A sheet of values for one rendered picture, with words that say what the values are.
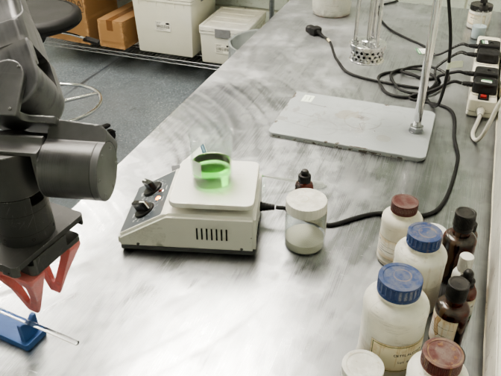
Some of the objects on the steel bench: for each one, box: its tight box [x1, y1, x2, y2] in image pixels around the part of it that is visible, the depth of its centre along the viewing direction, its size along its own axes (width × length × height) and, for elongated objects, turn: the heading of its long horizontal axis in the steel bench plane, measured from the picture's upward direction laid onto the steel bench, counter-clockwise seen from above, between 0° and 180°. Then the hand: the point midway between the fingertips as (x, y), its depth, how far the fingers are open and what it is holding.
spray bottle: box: [470, 0, 490, 40], centre depth 159 cm, size 4×4×11 cm
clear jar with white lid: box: [284, 188, 328, 256], centre depth 87 cm, size 6×6×8 cm
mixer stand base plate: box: [268, 92, 436, 162], centre depth 120 cm, size 30×20×1 cm, turn 70°
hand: (44, 295), depth 68 cm, fingers open, 3 cm apart
